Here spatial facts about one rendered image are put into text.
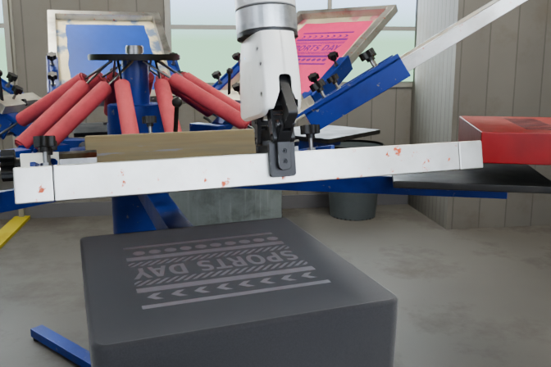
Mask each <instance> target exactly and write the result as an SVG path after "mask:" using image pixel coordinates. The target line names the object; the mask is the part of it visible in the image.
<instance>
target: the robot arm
mask: <svg viewBox="0 0 551 367"><path fill-rule="evenodd" d="M235 22H236V34H237V42H239V43H242V44H241V51H240V111H241V118H242V119H243V120H244V121H252V127H253V128H254V130H253V131H254V133H255V145H256V153H267V152H268V156H269V170H270V176H271V177H285V176H295V175H296V162H295V150H294V140H295V134H294V126H295V123H294V122H295V120H296V118H297V116H298V111H299V110H300V108H301V84H300V75H299V67H298V54H297V49H296V43H295V39H296V38H297V37H298V23H297V10H296V0H235ZM263 116H267V119H268V120H264V119H263ZM268 125H269V127H268ZM291 142H293V143H291Z"/></svg>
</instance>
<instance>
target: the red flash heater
mask: <svg viewBox="0 0 551 367"><path fill-rule="evenodd" d="M478 140H480V141H481V145H482V157H483V163H489V164H517V165H551V117H511V116H459V128H458V141H459V142H464V141H478Z"/></svg>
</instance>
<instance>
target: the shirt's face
mask: <svg viewBox="0 0 551 367"><path fill-rule="evenodd" d="M265 232H272V233H273V234H274V235H275V236H276V237H277V238H278V239H279V240H281V241H282V242H283V243H284V244H286V245H287V246H288V247H289V248H291V249H292V250H293V251H294V252H296V253H297V254H298V255H299V256H301V257H302V258H303V259H304V260H305V261H306V262H307V263H308V264H310V265H311V266H312V267H313V268H315V269H316V270H317V271H318V272H320V273H321V274H322V275H323V276H325V277H326V278H327V279H328V280H330V281H331V282H332V283H328V284H322V285H316V286H311V287H305V288H295V289H289V290H283V291H277V292H266V293H260V294H254V295H248V296H243V297H232V298H226V299H220V300H215V301H204V302H198V303H192V304H186V305H180V306H170V307H164V308H158V309H152V310H143V308H142V306H141V303H140V300H139V296H138V293H137V291H136V288H135V285H134V281H133V279H132V275H131V272H130V268H129V266H128V263H127V260H126V258H125V253H124V251H123V247H134V246H142V245H149V244H158V243H165V242H180V241H188V240H195V239H204V238H219V237H226V236H234V235H242V234H250V233H265ZM84 249H85V256H86V263H87V270H88V276H89V289H90V296H91V302H92V309H93V321H94V328H95V335H96V341H97V342H98V343H100V344H111V343H116V342H125V341H131V340H136V339H141V338H150V337H156V336H161V335H167V334H172V333H182V332H187V331H192V330H198V329H203V328H212V327H217V326H223V325H228V324H237V323H243V322H248V321H254V320H259V319H269V318H274V317H279V316H285V315H294V314H299V313H304V312H310V311H315V310H324V309H330V308H335V307H341V306H351V305H356V304H361V303H366V302H371V301H381V300H386V299H391V298H393V297H394V295H393V294H392V293H391V292H389V291H388V290H386V289H385V288H383V287H382V286H380V285H379V284H378V283H377V282H375V281H374V280H372V279H371V278H369V277H368V276H366V275H365V274H364V273H363V272H361V271H360V270H358V269H357V268H355V267H354V266H353V265H351V264H349V263H348V262H347V261H346V260H344V259H343V258H341V257H340V256H338V255H337V254H335V253H334V252H333V251H331V250H330V249H329V248H328V247H326V246H324V245H323V244H322V243H320V242H318V241H317V240H316V239H315V238H313V237H312V236H310V235H309V234H308V233H306V232H304V231H303V230H302V229H300V228H299V227H298V226H297V225H295V224H293V223H292V222H291V221H289V220H287V219H286V218H285V217H282V218H274V219H265V220H250V221H240V222H232V223H224V224H208V225H199V226H191V227H183V228H174V229H159V230H149V231H141V232H133V233H117V234H108V235H100V236H92V237H84Z"/></svg>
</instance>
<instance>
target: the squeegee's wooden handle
mask: <svg viewBox="0 0 551 367"><path fill-rule="evenodd" d="M253 130H254V129H223V130H204V131H184V132H165V133H146V134H108V135H89V136H85V137H84V145H85V150H97V162H113V161H140V160H154V159H168V158H182V157H197V156H224V155H239V154H253V153H256V145H255V133H254V131H253Z"/></svg>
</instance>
